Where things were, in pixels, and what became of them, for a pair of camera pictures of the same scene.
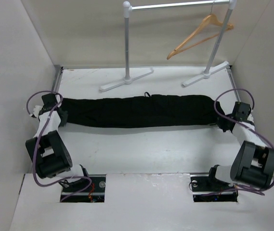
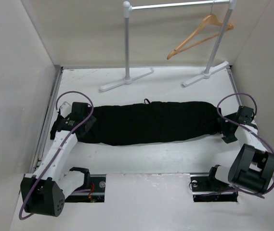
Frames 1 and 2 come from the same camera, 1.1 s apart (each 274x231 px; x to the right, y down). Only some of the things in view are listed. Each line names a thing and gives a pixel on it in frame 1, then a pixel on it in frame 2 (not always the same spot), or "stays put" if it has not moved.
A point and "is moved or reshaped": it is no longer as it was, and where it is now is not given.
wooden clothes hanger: (207, 20) stays put
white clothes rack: (127, 9) stays put
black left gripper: (63, 121) to (88, 125)
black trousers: (146, 111) is moved or reshaped
